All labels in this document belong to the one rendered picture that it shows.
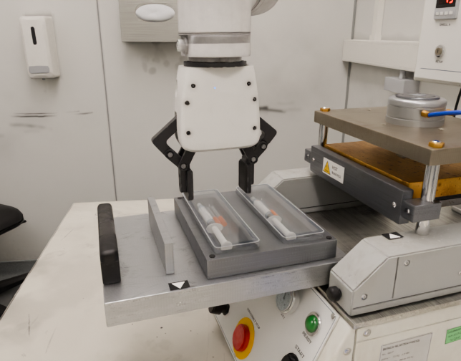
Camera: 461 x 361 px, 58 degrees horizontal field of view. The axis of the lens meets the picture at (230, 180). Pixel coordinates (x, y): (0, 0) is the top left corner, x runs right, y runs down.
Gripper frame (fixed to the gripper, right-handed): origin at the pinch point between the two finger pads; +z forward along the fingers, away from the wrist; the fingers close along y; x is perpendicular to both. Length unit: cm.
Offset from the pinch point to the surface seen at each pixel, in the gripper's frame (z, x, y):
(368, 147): -1.1, 5.6, 27.1
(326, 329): 14.6, -14.2, 9.1
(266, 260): 6.5, -10.0, 3.0
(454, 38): -17.7, 7.7, 43.0
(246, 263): 6.4, -10.0, 0.5
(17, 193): 57, 170, -56
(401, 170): -1.1, -5.7, 24.2
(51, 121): 21, 166, -35
